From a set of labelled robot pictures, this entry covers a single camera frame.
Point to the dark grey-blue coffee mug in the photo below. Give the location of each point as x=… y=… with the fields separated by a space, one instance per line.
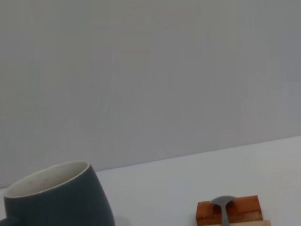
x=63 y=202

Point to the light wooden bridge block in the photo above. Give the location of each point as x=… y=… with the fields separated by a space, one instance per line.
x=254 y=223

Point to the orange-brown wooden block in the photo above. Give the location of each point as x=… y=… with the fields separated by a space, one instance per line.
x=247 y=209

